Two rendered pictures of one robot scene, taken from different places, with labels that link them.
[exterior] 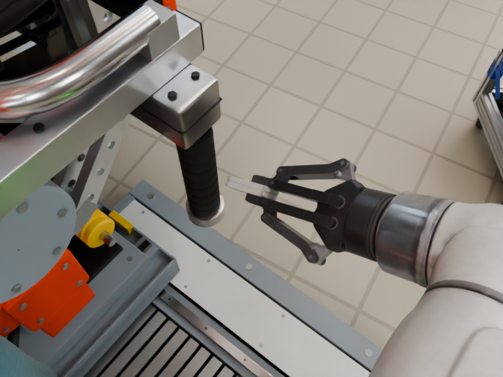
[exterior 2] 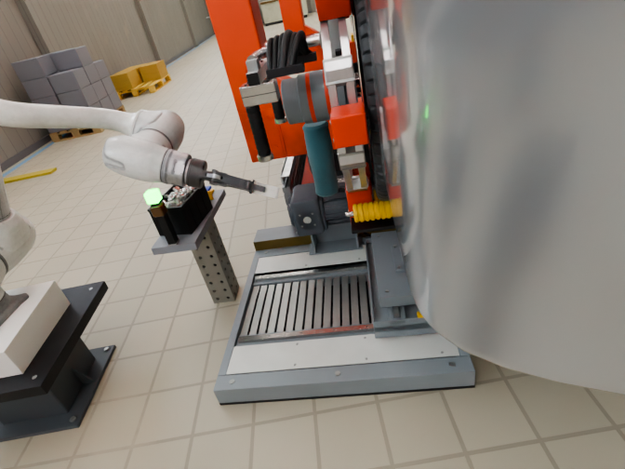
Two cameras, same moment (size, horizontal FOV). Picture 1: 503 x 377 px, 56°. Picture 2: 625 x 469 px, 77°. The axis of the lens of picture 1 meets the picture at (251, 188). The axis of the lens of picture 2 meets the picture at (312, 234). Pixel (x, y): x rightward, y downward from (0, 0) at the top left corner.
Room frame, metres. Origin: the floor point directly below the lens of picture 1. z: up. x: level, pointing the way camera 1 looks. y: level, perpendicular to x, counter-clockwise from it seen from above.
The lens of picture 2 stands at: (1.25, -0.37, 1.13)
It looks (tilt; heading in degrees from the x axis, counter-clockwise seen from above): 32 degrees down; 152
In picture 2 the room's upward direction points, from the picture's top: 13 degrees counter-clockwise
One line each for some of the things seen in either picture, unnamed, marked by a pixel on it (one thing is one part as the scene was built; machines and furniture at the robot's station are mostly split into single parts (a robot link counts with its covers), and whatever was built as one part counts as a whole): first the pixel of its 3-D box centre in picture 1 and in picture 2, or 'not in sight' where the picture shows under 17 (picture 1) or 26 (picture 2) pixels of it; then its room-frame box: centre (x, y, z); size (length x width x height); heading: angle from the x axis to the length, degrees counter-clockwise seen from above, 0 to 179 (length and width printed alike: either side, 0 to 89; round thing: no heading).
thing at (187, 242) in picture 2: not in sight; (192, 218); (-0.25, -0.10, 0.44); 0.43 x 0.17 x 0.03; 142
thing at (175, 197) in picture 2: not in sight; (181, 207); (-0.21, -0.13, 0.51); 0.20 x 0.14 x 0.13; 134
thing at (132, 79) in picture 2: not in sight; (141, 78); (-7.67, 1.34, 0.21); 1.21 x 0.80 x 0.42; 150
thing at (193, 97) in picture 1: (163, 90); (259, 91); (0.30, 0.08, 0.93); 0.09 x 0.05 x 0.05; 52
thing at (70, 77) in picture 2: not in sight; (75, 91); (-5.50, 0.01, 0.51); 1.03 x 0.69 x 1.02; 150
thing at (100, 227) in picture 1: (55, 197); (393, 207); (0.44, 0.35, 0.51); 0.29 x 0.06 x 0.06; 52
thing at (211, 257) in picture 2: not in sight; (212, 259); (-0.27, -0.08, 0.21); 0.10 x 0.10 x 0.42; 52
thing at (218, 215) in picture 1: (200, 173); (259, 132); (0.28, 0.05, 0.83); 0.04 x 0.04 x 0.16
